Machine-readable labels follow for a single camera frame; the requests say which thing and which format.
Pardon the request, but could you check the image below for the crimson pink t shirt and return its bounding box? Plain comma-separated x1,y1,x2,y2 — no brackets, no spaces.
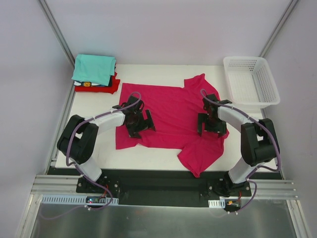
115,74,229,178

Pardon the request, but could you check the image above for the white plastic basket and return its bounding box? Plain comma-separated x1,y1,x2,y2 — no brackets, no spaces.
223,56,280,111

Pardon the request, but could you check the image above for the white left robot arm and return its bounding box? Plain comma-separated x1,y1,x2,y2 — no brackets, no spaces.
57,95,156,193

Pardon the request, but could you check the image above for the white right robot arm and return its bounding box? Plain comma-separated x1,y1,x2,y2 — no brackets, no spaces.
197,89,281,197

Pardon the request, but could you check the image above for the folded teal t shirt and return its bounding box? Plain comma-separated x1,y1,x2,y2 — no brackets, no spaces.
72,54,116,86

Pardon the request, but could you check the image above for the folded dark printed t shirt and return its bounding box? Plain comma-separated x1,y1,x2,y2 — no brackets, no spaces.
73,80,112,92

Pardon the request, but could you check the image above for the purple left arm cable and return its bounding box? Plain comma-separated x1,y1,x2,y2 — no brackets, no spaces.
64,91,142,204

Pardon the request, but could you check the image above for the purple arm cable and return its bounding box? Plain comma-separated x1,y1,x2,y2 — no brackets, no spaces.
64,91,142,204
199,88,283,214

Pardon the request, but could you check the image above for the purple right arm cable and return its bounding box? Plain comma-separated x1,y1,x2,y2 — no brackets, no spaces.
199,88,283,214

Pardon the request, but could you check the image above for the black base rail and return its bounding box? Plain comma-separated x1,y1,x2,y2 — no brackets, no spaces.
64,168,258,208

